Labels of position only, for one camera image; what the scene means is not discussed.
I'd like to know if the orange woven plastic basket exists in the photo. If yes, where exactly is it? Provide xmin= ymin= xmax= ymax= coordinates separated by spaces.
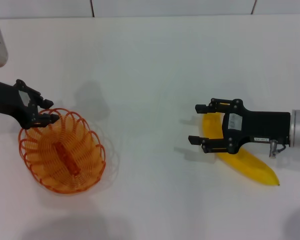
xmin=17 ymin=107 xmax=107 ymax=196

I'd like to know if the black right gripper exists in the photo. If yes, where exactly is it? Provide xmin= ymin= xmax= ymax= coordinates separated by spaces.
xmin=187 ymin=97 xmax=292 ymax=155

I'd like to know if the yellow banana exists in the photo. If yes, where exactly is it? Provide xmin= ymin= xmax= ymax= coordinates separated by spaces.
xmin=201 ymin=112 xmax=281 ymax=187

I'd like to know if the metal cable plug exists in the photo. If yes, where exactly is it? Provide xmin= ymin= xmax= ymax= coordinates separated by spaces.
xmin=268 ymin=139 xmax=287 ymax=159

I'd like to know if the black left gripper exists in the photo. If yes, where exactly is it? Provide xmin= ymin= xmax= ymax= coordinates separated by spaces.
xmin=0 ymin=78 xmax=61 ymax=130

